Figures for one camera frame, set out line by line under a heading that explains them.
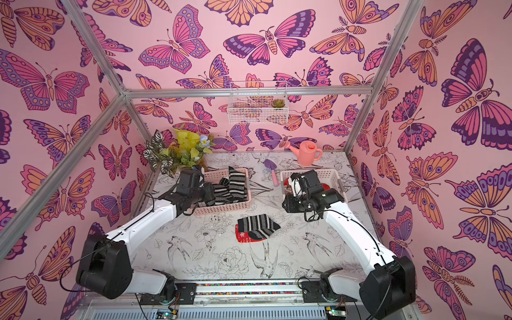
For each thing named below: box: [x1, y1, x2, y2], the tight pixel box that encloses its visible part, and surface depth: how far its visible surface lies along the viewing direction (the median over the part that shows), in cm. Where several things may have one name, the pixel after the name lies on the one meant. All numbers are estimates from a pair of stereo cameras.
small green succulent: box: [271, 98, 286, 108], surface depth 94 cm
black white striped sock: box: [228, 166, 249, 203], surface depth 102 cm
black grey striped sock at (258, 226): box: [237, 213, 281, 240], surface depth 92 cm
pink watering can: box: [284, 140, 323, 167], surface depth 112 cm
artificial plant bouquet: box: [142, 129, 215, 178], surface depth 94 cm
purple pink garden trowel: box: [263, 158, 280, 187], surface depth 114 cm
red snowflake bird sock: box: [235, 224, 267, 244], surface depth 89 cm
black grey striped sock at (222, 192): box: [212, 177, 235, 206], surface depth 97 cm
